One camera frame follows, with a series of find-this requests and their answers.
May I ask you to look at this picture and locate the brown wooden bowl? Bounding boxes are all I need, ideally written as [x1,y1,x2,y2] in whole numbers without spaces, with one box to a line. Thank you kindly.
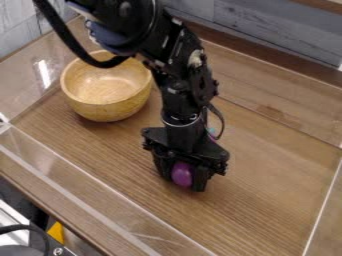
[60,58,152,122]

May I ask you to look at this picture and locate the clear acrylic tray wall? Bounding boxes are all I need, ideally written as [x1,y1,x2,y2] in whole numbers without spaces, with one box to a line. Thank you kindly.
[0,122,216,256]

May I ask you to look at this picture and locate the black cable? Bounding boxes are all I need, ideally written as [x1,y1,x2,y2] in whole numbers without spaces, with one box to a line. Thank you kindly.
[31,0,131,70]

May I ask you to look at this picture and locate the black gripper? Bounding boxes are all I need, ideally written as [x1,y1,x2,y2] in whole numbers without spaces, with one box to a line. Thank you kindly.
[141,127,230,192]

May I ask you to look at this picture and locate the purple toy eggplant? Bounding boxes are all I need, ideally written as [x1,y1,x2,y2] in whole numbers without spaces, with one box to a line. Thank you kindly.
[169,127,220,188]

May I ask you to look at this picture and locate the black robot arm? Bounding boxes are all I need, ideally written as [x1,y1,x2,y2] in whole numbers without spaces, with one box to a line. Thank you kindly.
[67,0,230,192]

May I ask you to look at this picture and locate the yellow black device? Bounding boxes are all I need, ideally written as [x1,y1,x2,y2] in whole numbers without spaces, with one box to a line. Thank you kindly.
[25,219,81,256]

